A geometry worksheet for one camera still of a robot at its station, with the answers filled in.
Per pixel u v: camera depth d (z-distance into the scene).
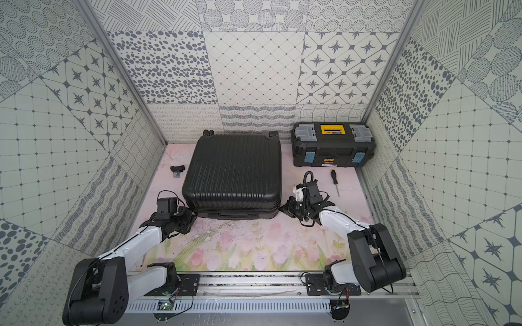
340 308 0.73
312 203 0.70
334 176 1.05
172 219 0.70
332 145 0.98
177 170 1.07
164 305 0.72
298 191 0.85
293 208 0.78
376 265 0.42
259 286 0.75
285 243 0.84
